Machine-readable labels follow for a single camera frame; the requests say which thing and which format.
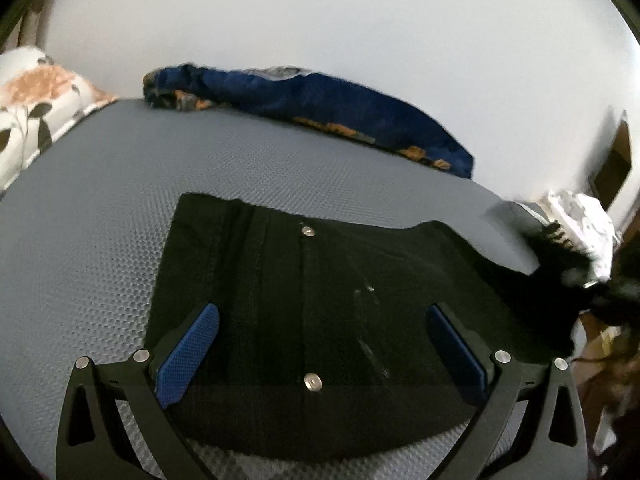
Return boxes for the black pants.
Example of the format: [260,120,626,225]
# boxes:
[144,194,575,460]

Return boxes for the white patterned cloth pile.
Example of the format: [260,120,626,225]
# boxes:
[519,190,624,283]

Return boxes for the grey mesh mattress cover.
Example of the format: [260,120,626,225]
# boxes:
[1,100,537,477]

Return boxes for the white floral pillow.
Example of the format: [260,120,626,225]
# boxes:
[1,47,119,191]

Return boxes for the blue floral blanket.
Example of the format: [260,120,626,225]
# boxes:
[142,64,474,179]

